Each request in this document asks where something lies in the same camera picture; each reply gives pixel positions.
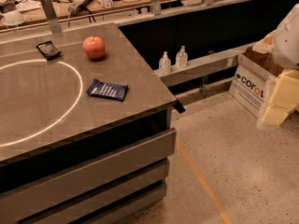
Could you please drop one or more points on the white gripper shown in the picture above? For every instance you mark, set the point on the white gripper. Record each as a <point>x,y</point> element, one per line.
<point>288,42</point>

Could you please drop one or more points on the blue rxbar blueberry wrapper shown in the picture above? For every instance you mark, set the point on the blue rxbar blueberry wrapper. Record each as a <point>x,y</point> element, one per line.
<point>107,90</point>

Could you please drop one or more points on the black rxbar chocolate wrapper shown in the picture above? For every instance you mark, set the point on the black rxbar chocolate wrapper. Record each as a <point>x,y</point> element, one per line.
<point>48,50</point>

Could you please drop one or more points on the white corovan cardboard box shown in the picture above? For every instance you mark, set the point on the white corovan cardboard box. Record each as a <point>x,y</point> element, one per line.
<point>255,65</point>

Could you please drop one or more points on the right clear sanitizer bottle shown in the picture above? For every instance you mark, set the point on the right clear sanitizer bottle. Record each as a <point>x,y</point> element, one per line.
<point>181,58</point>

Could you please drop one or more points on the clear sanitizer bottle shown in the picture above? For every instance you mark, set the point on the clear sanitizer bottle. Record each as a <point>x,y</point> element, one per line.
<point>181,58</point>
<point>165,64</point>

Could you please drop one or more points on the left clear sanitizer bottle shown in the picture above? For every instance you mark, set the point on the left clear sanitizer bottle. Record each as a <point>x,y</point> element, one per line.
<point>165,64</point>

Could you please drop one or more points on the grey metal railing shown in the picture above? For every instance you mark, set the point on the grey metal railing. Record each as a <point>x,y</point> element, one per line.
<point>199,3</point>

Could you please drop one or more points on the red apple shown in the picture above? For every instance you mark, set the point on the red apple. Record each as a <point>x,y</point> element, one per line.
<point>94,47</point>

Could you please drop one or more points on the white snack packet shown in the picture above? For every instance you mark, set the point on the white snack packet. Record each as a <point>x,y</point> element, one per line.
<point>106,3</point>

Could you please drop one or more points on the white power strip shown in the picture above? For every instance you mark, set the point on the white power strip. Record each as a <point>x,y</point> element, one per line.
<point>75,6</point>

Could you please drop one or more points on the white face mask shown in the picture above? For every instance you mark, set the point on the white face mask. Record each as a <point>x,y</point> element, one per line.
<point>13,18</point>

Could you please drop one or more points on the grey metal bracket post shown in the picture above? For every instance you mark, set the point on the grey metal bracket post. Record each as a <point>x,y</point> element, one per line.
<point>51,16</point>

